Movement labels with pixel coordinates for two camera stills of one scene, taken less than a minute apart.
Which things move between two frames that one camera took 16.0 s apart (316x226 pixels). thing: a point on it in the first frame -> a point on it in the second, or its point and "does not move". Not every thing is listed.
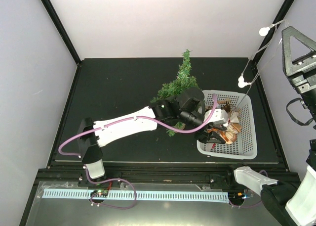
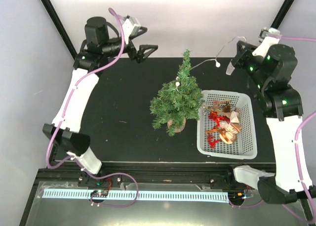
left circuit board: (99, 193) does not move
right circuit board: (236, 197) does not move
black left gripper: (206, 139) -> (139, 55)
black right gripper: (308, 78) -> (242, 53)
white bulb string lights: (263, 31) -> (217, 64)
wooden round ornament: (228, 137) does not move
